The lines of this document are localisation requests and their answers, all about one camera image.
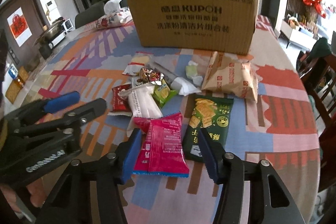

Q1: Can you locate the red small snack packet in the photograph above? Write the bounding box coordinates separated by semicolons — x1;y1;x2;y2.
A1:
108;84;132;117

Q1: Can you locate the white long snack packet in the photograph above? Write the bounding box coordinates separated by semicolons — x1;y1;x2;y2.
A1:
119;83;163;137

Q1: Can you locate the shiny foil candy packet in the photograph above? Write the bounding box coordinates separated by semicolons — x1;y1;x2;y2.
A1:
137;67;164;86

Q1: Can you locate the pink snack packet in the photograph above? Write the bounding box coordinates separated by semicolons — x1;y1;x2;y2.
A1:
133;112;189;177

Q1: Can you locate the white red striped packet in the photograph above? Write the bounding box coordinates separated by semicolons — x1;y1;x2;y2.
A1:
122;52;153;76

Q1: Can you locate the light green small packet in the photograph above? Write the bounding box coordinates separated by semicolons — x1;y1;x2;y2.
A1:
152;79;178;109

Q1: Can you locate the dark green cracker packet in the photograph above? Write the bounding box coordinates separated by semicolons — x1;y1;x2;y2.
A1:
182;95;234;162

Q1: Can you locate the white snack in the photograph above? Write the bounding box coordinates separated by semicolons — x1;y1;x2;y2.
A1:
170;77;202;96

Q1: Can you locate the brown paper snack bag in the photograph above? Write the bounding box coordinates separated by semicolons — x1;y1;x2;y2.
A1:
201;51;259;102

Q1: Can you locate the pale green candy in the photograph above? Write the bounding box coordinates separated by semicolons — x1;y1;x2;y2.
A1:
185;60;203;87

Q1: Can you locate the electric cooking pot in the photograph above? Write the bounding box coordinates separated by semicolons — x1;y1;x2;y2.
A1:
34;18;67;50

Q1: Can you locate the red paper door poster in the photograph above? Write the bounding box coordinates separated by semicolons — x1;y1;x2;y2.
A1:
7;7;33;47

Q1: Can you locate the grey dining chair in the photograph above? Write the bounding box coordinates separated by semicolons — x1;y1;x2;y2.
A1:
75;2;105;29

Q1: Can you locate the colourful patterned tablecloth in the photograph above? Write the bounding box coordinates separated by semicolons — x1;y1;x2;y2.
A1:
15;16;319;223

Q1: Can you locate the floral tissue pouch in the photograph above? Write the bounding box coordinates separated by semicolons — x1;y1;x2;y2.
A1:
96;0;133;30

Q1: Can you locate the wooden chair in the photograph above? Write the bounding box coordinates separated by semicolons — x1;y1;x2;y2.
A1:
296;52;335;191

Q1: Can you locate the green cloth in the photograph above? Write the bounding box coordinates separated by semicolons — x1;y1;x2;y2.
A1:
309;37;332;59

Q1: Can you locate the white low tv cabinet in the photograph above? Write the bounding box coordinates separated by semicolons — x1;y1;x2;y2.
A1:
281;20;316;50

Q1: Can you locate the brown cardboard box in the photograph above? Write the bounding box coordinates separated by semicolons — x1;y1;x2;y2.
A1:
127;0;259;55

